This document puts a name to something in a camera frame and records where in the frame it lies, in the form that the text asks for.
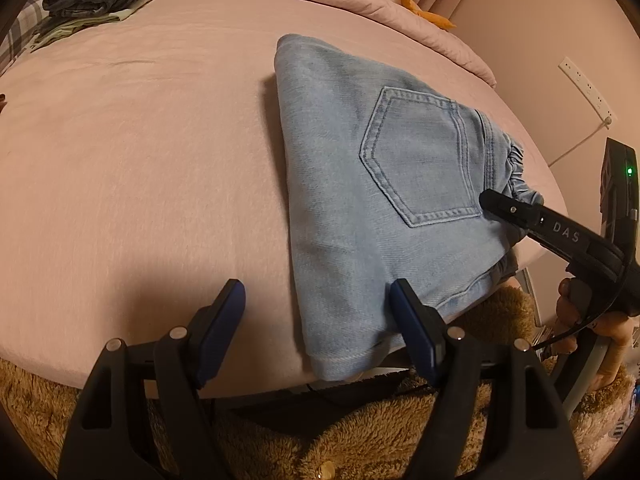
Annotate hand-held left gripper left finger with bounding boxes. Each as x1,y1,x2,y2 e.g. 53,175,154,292
56,278,247,480

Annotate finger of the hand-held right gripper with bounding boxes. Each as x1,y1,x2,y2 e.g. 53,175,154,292
479,189,626,291

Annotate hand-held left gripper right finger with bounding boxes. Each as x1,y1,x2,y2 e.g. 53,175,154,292
389,278,585,480

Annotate light blue denim pants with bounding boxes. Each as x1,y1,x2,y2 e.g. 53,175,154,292
272,34,546,381

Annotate person's right hand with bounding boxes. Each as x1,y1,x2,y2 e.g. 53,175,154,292
555,277,638,393

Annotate white power strip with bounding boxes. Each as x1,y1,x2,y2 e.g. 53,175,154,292
558,56,613,126

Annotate pink bed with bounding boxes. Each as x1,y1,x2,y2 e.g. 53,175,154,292
0,0,568,401

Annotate light green folded cloth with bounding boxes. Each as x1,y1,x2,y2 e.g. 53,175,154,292
30,0,161,53

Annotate plaid cloth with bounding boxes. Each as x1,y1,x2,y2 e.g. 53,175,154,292
0,0,56,76

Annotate white power cable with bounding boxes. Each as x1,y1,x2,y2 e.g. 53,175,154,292
547,120,608,168

